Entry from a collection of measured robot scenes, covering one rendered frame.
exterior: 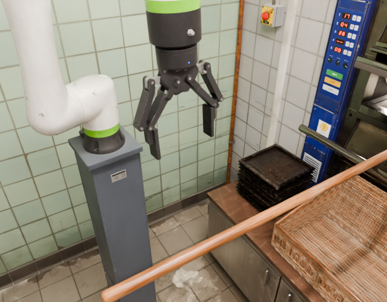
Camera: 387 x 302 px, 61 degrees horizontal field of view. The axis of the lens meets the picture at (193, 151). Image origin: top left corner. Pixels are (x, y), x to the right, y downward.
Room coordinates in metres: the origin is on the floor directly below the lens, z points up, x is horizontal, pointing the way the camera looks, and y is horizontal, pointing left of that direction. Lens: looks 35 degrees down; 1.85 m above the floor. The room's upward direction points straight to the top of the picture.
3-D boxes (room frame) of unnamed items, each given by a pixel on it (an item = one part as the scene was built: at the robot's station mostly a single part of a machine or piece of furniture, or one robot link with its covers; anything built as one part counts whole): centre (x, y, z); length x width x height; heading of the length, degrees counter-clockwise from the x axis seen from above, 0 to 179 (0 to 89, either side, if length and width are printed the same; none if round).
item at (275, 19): (1.84, -0.42, 1.46); 0.10 x 0.07 x 0.10; 32
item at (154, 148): (0.54, 0.08, 1.50); 0.03 x 0.01 x 0.07; 36
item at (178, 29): (0.59, 0.03, 1.71); 0.12 x 0.09 x 0.06; 36
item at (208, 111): (0.62, -0.03, 1.50); 0.03 x 0.01 x 0.07; 36
